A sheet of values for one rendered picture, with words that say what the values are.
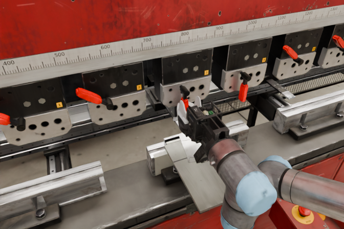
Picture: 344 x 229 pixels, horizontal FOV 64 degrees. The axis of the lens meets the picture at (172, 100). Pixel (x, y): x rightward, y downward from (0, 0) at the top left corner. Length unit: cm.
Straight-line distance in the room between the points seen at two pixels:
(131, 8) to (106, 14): 6
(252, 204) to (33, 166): 206
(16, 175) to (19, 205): 146
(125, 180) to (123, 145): 137
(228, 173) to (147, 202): 43
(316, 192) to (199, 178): 33
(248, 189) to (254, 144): 62
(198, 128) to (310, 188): 27
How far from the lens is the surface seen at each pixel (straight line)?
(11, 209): 99
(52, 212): 97
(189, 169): 87
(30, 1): 62
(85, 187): 97
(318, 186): 67
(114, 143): 241
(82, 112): 115
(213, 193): 83
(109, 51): 67
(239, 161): 58
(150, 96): 112
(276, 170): 71
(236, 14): 78
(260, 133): 122
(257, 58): 89
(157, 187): 99
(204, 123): 66
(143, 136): 244
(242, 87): 87
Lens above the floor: 167
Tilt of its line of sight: 36 degrees down
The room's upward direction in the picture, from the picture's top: straight up
